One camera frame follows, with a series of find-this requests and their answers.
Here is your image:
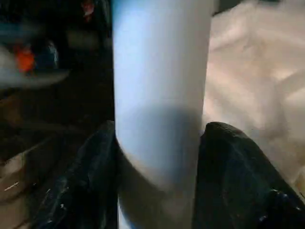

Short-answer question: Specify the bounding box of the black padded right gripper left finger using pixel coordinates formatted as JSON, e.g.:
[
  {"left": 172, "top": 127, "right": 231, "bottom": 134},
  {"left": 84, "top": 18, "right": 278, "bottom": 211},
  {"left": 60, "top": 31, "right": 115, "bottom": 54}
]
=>
[{"left": 30, "top": 120, "right": 119, "bottom": 229}]

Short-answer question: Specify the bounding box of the white plastic table leg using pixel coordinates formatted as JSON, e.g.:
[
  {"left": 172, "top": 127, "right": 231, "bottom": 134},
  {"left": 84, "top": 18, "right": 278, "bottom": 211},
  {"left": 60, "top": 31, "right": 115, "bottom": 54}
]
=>
[{"left": 111, "top": 0, "right": 216, "bottom": 229}]

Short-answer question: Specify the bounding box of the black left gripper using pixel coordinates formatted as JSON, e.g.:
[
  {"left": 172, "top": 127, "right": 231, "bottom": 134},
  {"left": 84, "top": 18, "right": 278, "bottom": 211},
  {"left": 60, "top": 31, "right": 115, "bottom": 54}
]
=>
[{"left": 13, "top": 39, "right": 60, "bottom": 75}]

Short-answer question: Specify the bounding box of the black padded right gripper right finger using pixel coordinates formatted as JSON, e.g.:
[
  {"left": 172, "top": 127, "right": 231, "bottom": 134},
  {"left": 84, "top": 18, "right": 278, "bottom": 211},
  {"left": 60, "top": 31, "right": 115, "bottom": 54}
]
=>
[{"left": 194, "top": 121, "right": 305, "bottom": 229}]

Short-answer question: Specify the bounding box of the white plastic table top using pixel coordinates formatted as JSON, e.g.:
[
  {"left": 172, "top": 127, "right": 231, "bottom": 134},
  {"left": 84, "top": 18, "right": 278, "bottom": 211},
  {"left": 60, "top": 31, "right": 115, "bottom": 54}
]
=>
[{"left": 202, "top": 0, "right": 305, "bottom": 191}]

